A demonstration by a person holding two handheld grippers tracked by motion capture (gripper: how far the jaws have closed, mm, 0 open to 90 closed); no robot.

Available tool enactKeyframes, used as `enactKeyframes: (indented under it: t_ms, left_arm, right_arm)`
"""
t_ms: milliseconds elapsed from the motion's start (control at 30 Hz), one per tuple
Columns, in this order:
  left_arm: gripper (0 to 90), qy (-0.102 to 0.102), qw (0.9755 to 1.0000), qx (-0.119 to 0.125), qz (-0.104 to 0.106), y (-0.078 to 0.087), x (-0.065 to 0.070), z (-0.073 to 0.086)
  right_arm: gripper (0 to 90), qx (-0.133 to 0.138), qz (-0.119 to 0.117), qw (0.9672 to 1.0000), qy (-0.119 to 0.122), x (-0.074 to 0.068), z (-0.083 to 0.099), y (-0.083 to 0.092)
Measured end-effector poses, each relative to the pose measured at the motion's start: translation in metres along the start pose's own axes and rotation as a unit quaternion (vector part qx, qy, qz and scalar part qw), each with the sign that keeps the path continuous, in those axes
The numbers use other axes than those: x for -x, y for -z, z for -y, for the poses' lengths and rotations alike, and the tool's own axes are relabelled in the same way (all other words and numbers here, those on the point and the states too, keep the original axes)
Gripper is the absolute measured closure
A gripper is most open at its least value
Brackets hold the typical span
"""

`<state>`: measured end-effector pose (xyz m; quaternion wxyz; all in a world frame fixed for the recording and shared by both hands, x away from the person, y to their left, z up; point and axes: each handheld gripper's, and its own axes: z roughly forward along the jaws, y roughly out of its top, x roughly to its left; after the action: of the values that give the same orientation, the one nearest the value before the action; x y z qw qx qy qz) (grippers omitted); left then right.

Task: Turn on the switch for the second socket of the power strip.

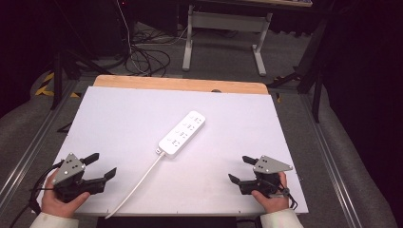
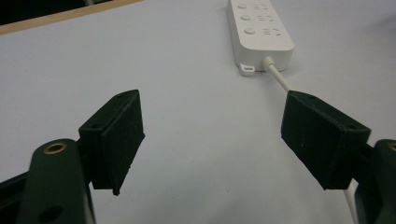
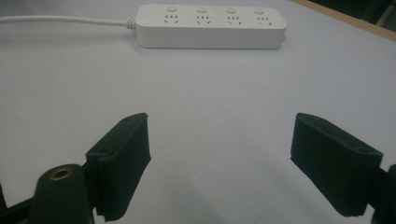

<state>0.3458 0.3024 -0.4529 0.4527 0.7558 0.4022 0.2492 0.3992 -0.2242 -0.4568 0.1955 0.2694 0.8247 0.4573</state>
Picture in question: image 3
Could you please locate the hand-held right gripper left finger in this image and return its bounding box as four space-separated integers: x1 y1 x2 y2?
85 112 152 222

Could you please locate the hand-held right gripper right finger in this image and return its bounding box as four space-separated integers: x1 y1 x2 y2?
290 112 385 217

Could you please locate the white power strip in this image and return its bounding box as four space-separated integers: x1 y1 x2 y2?
134 3 288 50

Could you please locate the white power strip cable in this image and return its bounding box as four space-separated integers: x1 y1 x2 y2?
0 15 137 30

